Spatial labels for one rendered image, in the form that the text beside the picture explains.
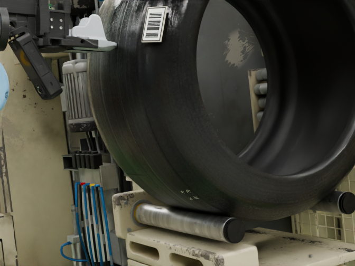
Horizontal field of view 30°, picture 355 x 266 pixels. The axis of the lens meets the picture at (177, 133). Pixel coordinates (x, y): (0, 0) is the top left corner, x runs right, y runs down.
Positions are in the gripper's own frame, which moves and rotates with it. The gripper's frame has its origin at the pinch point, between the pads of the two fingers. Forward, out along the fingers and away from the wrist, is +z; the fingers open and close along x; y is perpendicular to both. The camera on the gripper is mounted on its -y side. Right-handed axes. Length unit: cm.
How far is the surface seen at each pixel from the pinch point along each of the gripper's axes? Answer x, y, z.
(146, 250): 23, -40, 19
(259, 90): 36, -3, 61
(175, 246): 3.8, -36.3, 15.2
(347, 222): 26, -39, 83
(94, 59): 8.8, -0.8, 1.0
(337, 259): -10, -40, 43
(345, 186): 25, -29, 82
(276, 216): -8.5, -30.4, 29.8
